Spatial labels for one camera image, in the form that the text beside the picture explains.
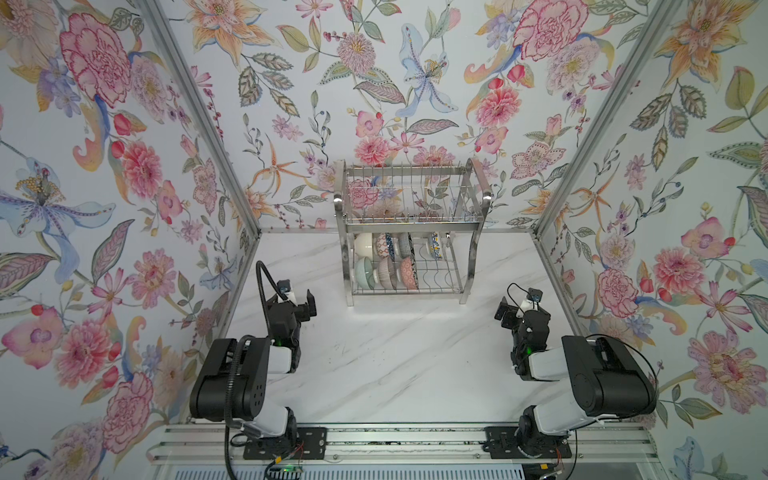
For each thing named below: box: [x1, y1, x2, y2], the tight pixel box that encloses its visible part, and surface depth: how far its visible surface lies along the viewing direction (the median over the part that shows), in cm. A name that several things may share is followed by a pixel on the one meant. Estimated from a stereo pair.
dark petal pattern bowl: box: [399, 232, 412, 258], surface depth 103 cm
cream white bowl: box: [354, 232, 373, 260], surface depth 103 cm
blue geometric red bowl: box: [376, 232, 395, 262], surface depth 103 cm
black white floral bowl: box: [400, 254, 419, 291], surface depth 97 cm
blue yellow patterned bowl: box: [430, 232, 443, 258], surface depth 103 cm
